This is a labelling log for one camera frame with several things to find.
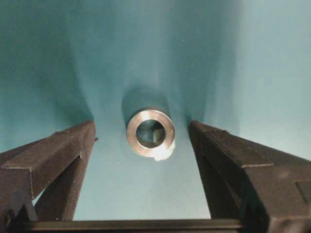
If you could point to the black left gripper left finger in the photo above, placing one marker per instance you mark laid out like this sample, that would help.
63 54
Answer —
42 180

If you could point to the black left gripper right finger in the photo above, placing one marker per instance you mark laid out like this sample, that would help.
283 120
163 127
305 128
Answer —
267 189

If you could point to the left white tape marker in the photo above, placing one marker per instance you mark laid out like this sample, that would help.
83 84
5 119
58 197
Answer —
164 154

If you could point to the silver metal washer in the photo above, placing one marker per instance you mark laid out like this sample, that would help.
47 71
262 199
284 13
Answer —
150 130

